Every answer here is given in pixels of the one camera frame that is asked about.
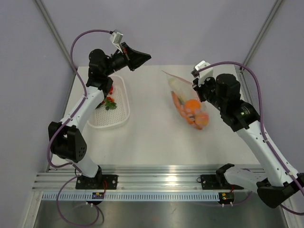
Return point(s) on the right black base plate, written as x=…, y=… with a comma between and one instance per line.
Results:
x=210, y=182

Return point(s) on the orange persimmon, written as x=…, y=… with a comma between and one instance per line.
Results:
x=192, y=106

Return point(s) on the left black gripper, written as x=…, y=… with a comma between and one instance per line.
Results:
x=132, y=59

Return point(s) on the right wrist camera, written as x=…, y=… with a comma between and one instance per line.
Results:
x=201, y=72

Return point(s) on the clear pink-dotted zip bag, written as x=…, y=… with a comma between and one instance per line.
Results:
x=189, y=92

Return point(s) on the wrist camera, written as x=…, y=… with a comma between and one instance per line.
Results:
x=201, y=72
x=116, y=37

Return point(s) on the aluminium mounting rail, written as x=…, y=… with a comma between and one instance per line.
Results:
x=162, y=178

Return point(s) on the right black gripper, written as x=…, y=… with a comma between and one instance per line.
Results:
x=199, y=89

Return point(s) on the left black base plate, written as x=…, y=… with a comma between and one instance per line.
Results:
x=108, y=182

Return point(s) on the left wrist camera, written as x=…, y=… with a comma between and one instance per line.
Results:
x=116, y=37

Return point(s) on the left aluminium frame post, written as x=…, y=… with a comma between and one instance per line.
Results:
x=53, y=30

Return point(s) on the white slotted cable duct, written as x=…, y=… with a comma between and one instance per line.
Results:
x=132, y=196

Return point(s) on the green celery stalk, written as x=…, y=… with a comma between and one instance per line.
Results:
x=178, y=88

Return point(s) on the white perforated plastic basket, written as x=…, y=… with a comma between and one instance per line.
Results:
x=105, y=117

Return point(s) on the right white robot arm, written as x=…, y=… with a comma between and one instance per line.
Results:
x=281, y=180

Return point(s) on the right aluminium frame post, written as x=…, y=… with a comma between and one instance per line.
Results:
x=263, y=31

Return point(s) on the red chili peppers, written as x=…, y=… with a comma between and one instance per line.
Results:
x=109, y=103

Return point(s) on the purple sweet potato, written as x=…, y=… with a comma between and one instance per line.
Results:
x=182, y=112

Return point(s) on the aluminium frame post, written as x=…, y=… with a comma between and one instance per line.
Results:
x=53, y=30
x=263, y=31

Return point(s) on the orange peach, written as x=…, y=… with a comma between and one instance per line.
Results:
x=201, y=120

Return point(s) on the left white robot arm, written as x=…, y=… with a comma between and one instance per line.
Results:
x=66, y=140

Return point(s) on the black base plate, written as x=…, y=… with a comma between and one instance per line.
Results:
x=108, y=182
x=210, y=182

